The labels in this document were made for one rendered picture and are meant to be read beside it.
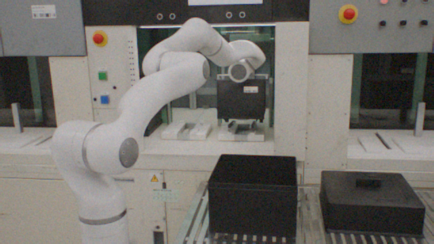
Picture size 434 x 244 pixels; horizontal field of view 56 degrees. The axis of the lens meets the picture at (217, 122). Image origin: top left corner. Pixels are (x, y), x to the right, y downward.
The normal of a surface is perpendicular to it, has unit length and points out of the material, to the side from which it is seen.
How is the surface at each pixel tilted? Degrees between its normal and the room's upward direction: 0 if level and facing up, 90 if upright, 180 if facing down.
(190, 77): 98
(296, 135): 90
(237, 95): 81
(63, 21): 90
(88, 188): 34
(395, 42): 90
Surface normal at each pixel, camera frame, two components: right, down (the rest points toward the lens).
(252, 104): -0.15, 0.10
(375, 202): -0.02, -0.97
